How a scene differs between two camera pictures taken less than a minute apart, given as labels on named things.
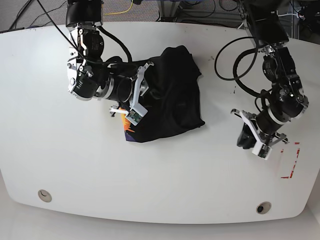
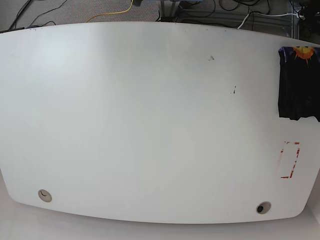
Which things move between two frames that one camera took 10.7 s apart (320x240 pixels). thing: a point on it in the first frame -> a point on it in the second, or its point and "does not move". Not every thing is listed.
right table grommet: x=263 y=208 does not move
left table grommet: x=44 y=195 does not move
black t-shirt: x=172 y=101 -> x=299 y=82
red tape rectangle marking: x=292 y=170 does not move
